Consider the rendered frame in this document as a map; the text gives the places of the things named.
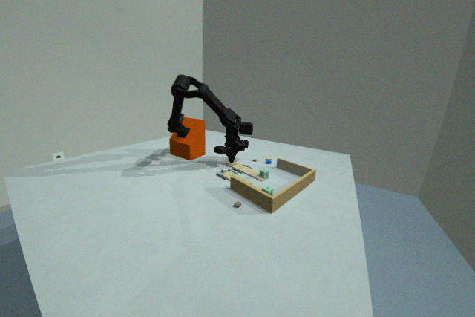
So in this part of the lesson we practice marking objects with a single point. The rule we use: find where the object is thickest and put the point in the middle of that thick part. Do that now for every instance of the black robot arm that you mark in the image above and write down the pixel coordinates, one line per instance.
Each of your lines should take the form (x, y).
(227, 116)

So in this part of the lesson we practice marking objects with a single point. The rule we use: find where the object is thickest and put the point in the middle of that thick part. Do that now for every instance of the beige speckled strip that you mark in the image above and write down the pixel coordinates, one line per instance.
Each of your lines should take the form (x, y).
(235, 165)

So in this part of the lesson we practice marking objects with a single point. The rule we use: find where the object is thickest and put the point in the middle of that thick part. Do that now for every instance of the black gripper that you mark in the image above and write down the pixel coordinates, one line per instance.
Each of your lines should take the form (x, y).
(230, 151)

